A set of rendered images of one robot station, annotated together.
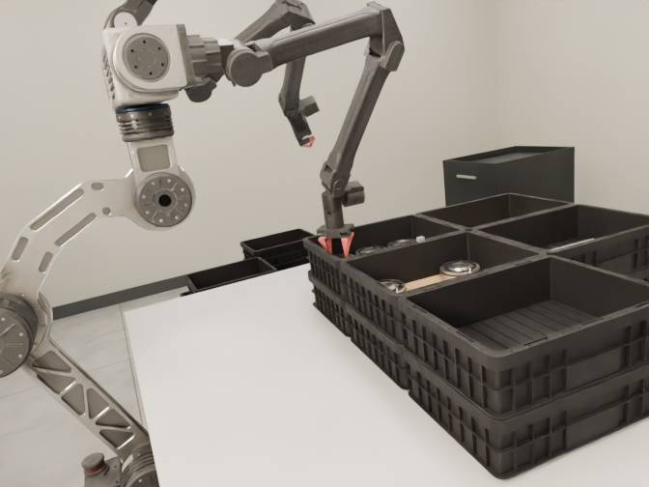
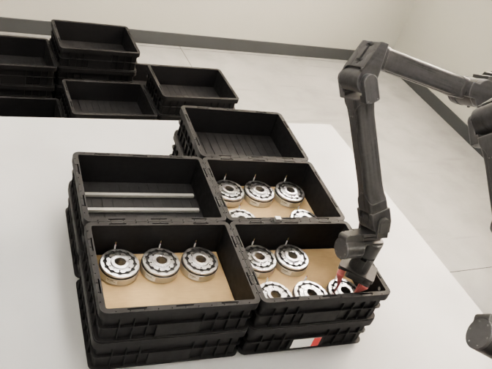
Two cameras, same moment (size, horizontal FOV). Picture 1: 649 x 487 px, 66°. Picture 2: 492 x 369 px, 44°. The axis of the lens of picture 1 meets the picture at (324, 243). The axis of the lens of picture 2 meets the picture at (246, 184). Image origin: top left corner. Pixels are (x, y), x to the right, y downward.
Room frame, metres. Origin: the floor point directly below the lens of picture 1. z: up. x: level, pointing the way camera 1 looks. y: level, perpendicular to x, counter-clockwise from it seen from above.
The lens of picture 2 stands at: (2.67, -0.66, 2.02)
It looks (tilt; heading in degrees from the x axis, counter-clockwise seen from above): 35 degrees down; 169
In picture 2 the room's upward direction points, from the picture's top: 20 degrees clockwise
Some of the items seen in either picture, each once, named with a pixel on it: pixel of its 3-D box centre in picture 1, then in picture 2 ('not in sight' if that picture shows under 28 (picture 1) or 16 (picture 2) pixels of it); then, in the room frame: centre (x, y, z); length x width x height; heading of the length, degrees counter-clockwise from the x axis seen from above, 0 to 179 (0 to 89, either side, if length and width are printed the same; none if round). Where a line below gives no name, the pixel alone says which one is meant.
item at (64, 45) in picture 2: not in sight; (90, 75); (-0.27, -1.06, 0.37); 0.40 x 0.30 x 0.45; 113
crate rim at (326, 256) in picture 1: (380, 238); (307, 260); (1.42, -0.17, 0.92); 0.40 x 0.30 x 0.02; 109
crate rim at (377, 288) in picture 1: (437, 262); (271, 190); (1.14, -0.26, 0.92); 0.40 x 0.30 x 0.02; 109
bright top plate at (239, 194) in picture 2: not in sight; (228, 189); (1.11, -0.39, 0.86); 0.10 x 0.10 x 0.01
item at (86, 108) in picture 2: not in sight; (105, 127); (0.10, -0.91, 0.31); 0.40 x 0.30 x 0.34; 113
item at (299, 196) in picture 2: not in sight; (290, 191); (1.04, -0.18, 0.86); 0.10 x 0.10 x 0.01
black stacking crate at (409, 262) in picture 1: (439, 282); (267, 203); (1.14, -0.26, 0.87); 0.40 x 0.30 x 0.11; 109
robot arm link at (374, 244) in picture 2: (333, 200); (368, 246); (1.45, -0.04, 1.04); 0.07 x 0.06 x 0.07; 113
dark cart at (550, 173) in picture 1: (507, 226); not in sight; (2.97, -1.14, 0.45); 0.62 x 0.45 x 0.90; 113
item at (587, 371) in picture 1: (529, 326); (239, 146); (0.85, -0.36, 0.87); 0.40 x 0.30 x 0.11; 109
